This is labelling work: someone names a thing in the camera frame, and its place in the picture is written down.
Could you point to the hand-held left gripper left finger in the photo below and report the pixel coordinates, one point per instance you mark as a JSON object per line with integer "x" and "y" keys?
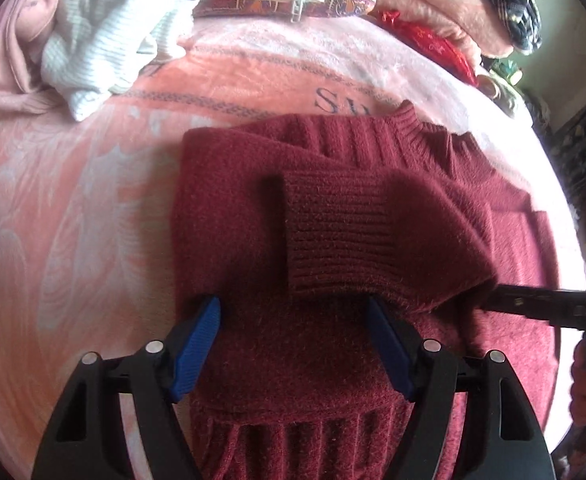
{"x": 195, "y": 350}

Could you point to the pale pink garment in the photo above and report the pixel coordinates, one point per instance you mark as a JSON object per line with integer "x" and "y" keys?
{"x": 13, "y": 60}

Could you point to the red cloth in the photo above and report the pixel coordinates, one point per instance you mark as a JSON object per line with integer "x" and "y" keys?
{"x": 438, "y": 45}

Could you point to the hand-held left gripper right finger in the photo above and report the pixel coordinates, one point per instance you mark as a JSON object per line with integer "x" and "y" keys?
{"x": 390, "y": 350}

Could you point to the pink floral printed blanket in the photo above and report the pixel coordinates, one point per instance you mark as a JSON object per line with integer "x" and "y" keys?
{"x": 73, "y": 210}

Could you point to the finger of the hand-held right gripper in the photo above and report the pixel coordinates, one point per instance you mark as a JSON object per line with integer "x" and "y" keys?
{"x": 548, "y": 305}

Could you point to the green patterned item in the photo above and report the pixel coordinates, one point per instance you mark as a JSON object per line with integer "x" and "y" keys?
{"x": 503, "y": 80}

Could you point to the dark furniture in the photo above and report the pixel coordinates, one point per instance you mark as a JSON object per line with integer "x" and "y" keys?
{"x": 573, "y": 155}

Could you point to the person's right hand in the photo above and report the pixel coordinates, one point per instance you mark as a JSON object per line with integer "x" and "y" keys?
{"x": 583, "y": 395}

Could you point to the maroon knit sweater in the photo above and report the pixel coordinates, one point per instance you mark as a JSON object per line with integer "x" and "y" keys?
{"x": 273, "y": 240}

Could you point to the dark plaid garment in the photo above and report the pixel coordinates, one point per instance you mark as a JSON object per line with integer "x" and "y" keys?
{"x": 518, "y": 10}

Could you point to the white striped garment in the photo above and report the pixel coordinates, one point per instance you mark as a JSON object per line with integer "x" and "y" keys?
{"x": 103, "y": 35}

